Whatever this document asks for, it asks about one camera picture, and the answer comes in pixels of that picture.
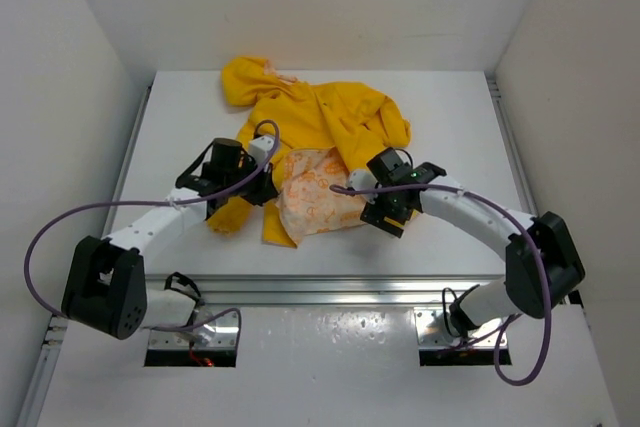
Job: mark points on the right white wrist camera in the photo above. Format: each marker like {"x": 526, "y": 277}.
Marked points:
{"x": 361, "y": 180}

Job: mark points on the aluminium left side rail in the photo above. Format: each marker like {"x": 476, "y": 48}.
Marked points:
{"x": 56, "y": 329}

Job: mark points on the aluminium right side rail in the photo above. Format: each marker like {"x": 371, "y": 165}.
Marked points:
{"x": 524, "y": 191}

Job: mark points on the aluminium rail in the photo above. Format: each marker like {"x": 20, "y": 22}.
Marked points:
{"x": 56, "y": 329}
{"x": 330, "y": 290}
{"x": 524, "y": 191}

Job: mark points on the yellow hooded jacket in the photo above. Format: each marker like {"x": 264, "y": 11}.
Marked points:
{"x": 327, "y": 131}

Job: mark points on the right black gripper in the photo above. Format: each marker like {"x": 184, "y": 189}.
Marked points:
{"x": 375, "y": 214}

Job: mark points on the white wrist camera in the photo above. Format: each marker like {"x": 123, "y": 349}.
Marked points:
{"x": 260, "y": 147}
{"x": 361, "y": 180}

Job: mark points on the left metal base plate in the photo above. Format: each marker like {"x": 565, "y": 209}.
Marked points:
{"x": 219, "y": 334}

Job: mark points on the aluminium front rail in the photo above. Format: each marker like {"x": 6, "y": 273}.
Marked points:
{"x": 330, "y": 290}

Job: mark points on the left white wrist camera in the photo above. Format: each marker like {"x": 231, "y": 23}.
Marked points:
{"x": 260, "y": 147}

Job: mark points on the white front cover panel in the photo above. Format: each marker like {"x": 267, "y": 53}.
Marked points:
{"x": 315, "y": 367}

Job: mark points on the metal base plate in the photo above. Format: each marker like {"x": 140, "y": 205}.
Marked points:
{"x": 219, "y": 334}
{"x": 433, "y": 336}

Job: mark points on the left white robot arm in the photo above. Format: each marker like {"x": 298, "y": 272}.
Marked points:
{"x": 106, "y": 288}

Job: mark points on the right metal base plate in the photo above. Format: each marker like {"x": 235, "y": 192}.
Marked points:
{"x": 433, "y": 336}

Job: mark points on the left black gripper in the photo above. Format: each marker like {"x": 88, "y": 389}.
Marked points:
{"x": 265, "y": 187}

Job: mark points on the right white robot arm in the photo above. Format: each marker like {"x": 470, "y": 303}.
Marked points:
{"x": 542, "y": 264}

